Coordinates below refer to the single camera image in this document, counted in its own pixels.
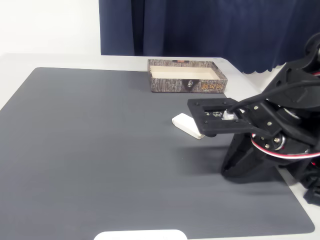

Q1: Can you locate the white rectangular block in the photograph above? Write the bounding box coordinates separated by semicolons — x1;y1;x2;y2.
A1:
171;112;205;140

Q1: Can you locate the black gripper camera mount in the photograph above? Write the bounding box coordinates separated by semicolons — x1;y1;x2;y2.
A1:
187;98;254;138

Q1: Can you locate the red white black servo wire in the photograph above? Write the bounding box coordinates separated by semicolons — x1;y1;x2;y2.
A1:
249;131;320;161

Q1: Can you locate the white rounded device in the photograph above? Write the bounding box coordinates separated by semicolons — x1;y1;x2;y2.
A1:
93;229;188;240

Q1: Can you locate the grey textured desk mat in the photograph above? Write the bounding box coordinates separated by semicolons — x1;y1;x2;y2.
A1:
0;66;316;240

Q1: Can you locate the dark blue curtain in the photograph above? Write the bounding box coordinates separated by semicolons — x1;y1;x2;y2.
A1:
98;0;320;76

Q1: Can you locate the bark-print cardboard box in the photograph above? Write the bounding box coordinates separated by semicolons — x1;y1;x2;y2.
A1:
147;58;229;94

